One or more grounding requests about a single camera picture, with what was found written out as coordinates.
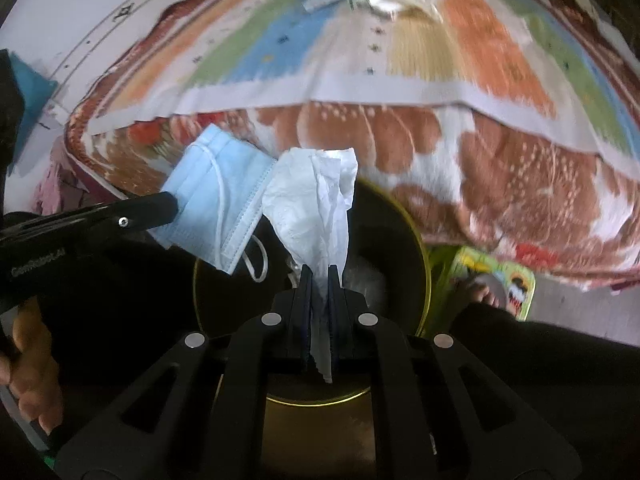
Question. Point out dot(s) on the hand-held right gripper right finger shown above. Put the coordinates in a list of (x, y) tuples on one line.
[(336, 312)]

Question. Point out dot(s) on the floral brown blanket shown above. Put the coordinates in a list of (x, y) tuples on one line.
[(500, 185)]

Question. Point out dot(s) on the white tissue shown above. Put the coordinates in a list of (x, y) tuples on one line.
[(310, 210)]

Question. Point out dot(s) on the person's foot in sandal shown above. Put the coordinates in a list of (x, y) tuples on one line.
[(480, 295)]

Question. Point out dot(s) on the teal bag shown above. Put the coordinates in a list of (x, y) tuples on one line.
[(30, 87)]

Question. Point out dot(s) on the dark bucket with gold rim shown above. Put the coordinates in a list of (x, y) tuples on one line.
[(390, 260)]

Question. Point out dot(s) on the blue face mask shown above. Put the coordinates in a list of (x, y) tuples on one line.
[(215, 185)]

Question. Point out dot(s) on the pink cloth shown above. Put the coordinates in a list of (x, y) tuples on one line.
[(65, 180)]

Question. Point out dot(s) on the green printed packet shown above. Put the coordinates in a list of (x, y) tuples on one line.
[(510, 280)]

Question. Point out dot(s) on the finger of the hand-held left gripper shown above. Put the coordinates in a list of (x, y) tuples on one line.
[(150, 210)]

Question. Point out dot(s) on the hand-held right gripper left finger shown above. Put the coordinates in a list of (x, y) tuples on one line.
[(301, 320)]

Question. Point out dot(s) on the person's left leg dark pants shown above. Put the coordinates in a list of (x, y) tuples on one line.
[(125, 310)]

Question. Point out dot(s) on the striped colourful mat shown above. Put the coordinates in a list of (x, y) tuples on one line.
[(430, 55)]

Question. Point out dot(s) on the person's left hand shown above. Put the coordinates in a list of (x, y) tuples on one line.
[(35, 360)]

